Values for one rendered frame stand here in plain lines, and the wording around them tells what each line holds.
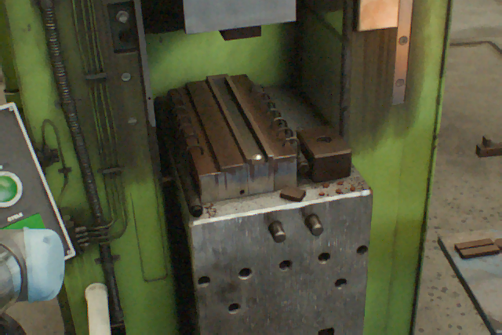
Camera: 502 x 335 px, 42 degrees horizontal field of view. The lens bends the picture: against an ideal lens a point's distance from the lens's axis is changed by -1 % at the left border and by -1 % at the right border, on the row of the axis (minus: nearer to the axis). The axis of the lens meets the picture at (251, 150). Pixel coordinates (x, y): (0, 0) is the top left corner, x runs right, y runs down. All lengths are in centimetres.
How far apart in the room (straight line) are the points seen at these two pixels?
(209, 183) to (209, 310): 28
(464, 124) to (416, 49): 215
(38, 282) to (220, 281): 74
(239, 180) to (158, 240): 31
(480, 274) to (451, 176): 173
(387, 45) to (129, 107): 56
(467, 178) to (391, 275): 140
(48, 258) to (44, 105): 69
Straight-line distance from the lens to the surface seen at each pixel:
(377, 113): 153
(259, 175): 133
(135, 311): 168
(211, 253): 134
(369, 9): 140
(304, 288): 147
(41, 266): 70
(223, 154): 134
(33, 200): 117
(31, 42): 131
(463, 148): 341
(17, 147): 117
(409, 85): 154
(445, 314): 246
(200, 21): 117
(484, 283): 145
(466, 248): 152
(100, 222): 148
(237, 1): 117
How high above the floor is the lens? 168
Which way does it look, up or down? 30 degrees down
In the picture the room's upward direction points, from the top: 2 degrees counter-clockwise
